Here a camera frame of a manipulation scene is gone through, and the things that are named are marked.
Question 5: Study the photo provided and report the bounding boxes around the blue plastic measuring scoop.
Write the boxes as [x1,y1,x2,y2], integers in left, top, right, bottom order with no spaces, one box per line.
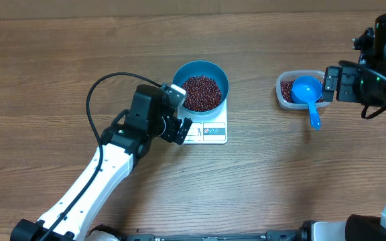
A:
[290,76,322,130]

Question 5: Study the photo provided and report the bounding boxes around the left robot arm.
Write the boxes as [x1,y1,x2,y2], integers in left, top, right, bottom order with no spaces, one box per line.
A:
[10,84,192,241]

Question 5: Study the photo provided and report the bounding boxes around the white digital kitchen scale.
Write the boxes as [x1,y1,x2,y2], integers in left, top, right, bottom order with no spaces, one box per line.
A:
[178,100,228,145]

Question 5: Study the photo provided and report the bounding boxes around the red beans in bowl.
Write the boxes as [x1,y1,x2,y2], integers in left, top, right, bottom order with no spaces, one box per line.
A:
[182,76,222,112]

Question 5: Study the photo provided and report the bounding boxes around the teal blue bowl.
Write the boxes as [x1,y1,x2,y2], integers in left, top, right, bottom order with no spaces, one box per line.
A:
[172,60,229,105]

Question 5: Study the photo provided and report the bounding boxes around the red adzuki beans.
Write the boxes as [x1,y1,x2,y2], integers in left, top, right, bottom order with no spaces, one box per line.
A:
[281,79,322,104]

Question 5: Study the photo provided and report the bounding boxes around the clear plastic food container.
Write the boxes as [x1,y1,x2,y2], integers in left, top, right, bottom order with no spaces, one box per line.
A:
[275,70,330,110]

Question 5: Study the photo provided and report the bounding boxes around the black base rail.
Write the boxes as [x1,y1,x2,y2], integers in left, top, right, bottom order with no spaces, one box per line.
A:
[88,220,348,241]

